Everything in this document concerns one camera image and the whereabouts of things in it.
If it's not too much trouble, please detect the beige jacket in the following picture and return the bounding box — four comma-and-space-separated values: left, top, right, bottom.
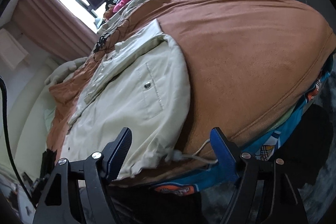
61, 20, 190, 179

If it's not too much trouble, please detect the beige pillow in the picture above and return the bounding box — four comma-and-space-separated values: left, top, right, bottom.
45, 57, 87, 86

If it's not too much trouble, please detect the orange-brown blanket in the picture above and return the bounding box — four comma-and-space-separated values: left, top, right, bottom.
47, 0, 336, 185

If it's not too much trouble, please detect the pink curtain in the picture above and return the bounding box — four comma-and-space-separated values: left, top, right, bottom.
11, 0, 200, 62

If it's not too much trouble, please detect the beige floral bedding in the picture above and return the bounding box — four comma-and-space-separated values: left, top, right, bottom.
97, 0, 148, 36

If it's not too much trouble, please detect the pink cloth by window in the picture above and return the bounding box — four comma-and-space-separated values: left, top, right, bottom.
113, 0, 131, 13

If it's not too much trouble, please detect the white jacket drawstring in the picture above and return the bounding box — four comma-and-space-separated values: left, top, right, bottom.
165, 139, 218, 164

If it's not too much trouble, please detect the black cable on bed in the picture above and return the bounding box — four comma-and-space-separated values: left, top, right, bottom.
93, 17, 132, 62

